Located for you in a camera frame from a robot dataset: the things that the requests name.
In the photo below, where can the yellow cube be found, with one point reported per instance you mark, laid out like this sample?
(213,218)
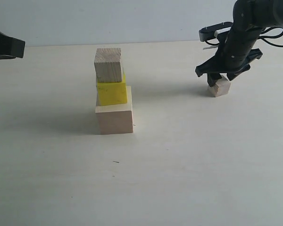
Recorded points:
(111,93)

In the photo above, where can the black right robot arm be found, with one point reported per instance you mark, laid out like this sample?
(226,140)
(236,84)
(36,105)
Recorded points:
(236,39)

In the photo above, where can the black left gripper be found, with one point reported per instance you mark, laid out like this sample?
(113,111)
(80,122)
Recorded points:
(11,48)

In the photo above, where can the small wooden cube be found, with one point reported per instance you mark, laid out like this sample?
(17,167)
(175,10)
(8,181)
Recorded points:
(221,87)

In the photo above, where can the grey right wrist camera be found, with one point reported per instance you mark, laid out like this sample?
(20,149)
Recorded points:
(208,32)

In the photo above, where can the medium wooden cube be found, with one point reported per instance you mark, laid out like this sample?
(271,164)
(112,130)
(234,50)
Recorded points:
(107,65)

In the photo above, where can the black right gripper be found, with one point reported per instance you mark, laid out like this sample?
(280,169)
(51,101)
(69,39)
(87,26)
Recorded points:
(232,65)

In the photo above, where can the large light wooden cube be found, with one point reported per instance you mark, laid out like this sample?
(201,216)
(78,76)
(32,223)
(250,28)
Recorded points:
(115,119)

